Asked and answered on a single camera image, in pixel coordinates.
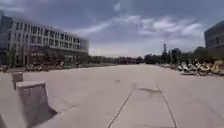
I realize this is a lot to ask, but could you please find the long white multistorey building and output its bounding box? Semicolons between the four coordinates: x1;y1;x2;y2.
0;14;90;66

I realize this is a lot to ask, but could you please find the pale concrete slab pavement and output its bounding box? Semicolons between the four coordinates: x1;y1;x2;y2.
0;63;224;128

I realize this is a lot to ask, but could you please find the large stone block bollard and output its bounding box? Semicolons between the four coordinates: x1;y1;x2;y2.
15;80;50;128

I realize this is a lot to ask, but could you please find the row of distant trees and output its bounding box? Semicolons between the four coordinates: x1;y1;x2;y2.
89;46;224;65

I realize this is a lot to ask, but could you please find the row of yellow parked bicycles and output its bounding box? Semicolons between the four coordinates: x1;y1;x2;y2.
0;61;66;73

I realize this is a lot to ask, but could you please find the small stone block bollard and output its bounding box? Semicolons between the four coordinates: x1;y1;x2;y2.
11;71;25;90

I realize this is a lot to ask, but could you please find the tall distant tower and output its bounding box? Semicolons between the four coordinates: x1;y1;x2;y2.
162;42;168;54

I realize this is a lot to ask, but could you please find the dark grey building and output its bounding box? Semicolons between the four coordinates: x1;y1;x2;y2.
203;20;224;51

